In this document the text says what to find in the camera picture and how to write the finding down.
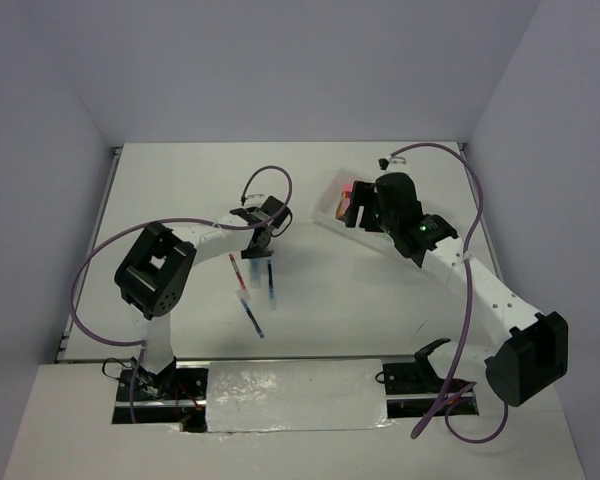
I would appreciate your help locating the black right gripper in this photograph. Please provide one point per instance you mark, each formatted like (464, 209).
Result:
(363, 194)

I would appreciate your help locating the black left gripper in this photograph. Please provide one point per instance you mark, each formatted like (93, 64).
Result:
(250, 253)

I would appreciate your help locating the pink-capped small bottle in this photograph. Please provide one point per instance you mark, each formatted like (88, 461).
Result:
(343, 202)

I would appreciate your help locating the blue highlighter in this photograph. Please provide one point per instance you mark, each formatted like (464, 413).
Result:
(255, 273)

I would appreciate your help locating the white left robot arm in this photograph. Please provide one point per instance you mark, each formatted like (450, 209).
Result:
(153, 275)

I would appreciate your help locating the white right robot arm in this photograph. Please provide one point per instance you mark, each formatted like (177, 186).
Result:
(532, 347)

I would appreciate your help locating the red pen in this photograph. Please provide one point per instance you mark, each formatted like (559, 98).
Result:
(237, 272)

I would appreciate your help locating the blue pen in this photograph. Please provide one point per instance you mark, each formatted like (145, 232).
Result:
(245, 305)

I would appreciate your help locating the silver foil tape sheet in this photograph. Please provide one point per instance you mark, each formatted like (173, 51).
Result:
(299, 395)

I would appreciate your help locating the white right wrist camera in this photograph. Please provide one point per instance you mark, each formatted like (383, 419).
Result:
(386, 162)

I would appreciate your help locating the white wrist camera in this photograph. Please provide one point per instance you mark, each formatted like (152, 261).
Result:
(252, 198)
(386, 162)

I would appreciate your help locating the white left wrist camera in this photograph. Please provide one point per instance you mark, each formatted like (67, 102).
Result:
(252, 198)

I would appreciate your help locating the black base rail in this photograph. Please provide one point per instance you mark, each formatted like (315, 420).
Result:
(411, 387)

